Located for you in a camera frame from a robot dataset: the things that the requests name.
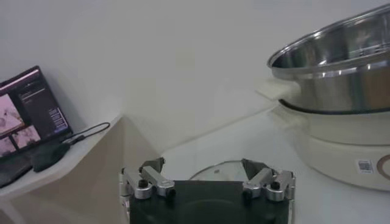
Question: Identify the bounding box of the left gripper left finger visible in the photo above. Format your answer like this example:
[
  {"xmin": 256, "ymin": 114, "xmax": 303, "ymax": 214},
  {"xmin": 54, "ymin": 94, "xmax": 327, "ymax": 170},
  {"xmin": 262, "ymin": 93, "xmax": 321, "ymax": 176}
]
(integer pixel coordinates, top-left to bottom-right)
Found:
[{"xmin": 119, "ymin": 156, "xmax": 177, "ymax": 200}]

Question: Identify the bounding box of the thin black usb cable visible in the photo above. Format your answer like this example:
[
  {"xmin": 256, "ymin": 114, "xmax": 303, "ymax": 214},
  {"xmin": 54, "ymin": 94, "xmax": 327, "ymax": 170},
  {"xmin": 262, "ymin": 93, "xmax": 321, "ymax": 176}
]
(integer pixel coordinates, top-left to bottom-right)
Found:
[{"xmin": 62, "ymin": 122, "xmax": 111, "ymax": 145}]

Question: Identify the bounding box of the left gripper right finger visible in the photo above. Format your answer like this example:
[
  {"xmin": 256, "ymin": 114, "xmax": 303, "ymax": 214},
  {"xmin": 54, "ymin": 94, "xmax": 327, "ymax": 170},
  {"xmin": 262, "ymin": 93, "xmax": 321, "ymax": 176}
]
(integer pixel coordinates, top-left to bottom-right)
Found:
[{"xmin": 240, "ymin": 158, "xmax": 296, "ymax": 202}]

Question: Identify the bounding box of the cream electric cooker base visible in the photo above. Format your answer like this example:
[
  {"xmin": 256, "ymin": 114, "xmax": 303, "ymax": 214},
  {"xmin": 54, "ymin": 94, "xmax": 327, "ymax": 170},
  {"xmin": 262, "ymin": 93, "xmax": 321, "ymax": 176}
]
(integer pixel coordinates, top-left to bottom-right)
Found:
[{"xmin": 271, "ymin": 100, "xmax": 390, "ymax": 192}]

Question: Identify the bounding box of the white side table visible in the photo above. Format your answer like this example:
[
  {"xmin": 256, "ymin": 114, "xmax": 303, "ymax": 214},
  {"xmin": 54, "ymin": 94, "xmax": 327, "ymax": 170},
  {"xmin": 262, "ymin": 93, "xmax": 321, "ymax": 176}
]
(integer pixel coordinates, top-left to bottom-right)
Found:
[{"xmin": 0, "ymin": 114, "xmax": 159, "ymax": 224}]

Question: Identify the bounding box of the stainless steel steamer basket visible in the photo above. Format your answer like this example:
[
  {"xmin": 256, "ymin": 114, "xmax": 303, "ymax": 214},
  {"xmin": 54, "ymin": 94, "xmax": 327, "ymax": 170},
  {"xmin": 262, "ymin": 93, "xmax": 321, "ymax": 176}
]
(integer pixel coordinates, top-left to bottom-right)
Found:
[{"xmin": 255, "ymin": 3, "xmax": 390, "ymax": 115}]

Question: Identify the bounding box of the open black laptop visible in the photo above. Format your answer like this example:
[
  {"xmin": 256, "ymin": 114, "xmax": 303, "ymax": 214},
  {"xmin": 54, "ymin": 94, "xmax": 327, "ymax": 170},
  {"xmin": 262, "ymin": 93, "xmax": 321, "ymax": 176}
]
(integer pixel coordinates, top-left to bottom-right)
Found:
[{"xmin": 0, "ymin": 65, "xmax": 73, "ymax": 188}]

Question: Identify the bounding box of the black computer mouse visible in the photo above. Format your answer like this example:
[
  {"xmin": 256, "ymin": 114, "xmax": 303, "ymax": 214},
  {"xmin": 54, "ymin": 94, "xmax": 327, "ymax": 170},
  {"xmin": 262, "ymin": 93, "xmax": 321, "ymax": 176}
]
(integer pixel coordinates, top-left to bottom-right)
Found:
[{"xmin": 30, "ymin": 142, "xmax": 71, "ymax": 173}]

